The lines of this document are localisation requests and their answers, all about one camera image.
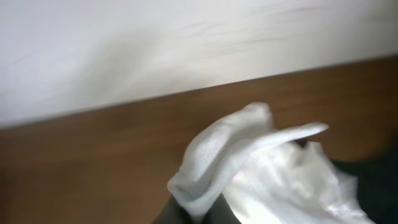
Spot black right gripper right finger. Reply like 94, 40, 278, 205
201, 194, 241, 224

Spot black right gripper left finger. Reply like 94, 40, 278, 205
152, 196, 193, 224

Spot white t-shirt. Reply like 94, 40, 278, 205
167, 103, 369, 223

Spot dark navy garment pile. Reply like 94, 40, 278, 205
332, 138, 397, 224

